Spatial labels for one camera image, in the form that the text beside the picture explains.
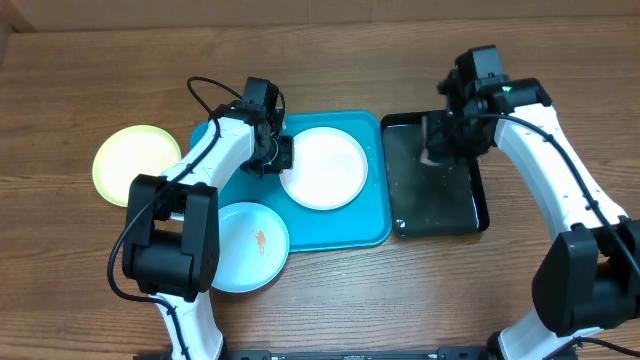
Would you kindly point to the light blue plate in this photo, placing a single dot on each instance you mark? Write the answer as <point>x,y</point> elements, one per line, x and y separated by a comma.
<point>254,247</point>

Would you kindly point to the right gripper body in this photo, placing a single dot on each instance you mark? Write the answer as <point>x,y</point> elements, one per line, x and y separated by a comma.
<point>459,139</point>

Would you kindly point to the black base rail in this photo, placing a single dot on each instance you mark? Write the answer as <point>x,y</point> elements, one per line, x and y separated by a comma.
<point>442,353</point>

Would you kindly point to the green scrubbing sponge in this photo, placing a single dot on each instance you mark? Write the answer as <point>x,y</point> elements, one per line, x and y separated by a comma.
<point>427,158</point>

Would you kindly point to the yellow-green plate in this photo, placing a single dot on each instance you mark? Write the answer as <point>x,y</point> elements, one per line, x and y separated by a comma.
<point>138,149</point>

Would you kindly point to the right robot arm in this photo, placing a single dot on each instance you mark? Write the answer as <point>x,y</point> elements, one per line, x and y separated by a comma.
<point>589,279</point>

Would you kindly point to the black plastic tray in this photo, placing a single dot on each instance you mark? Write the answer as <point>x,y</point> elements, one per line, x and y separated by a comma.
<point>442,200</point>

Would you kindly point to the white plate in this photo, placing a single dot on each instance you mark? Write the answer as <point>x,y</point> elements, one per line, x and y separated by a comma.
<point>330,168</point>

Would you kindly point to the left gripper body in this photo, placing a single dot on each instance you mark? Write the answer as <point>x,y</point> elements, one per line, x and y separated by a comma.
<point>275,159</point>

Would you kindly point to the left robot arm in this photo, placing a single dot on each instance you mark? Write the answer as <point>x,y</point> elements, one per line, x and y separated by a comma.
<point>169,250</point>

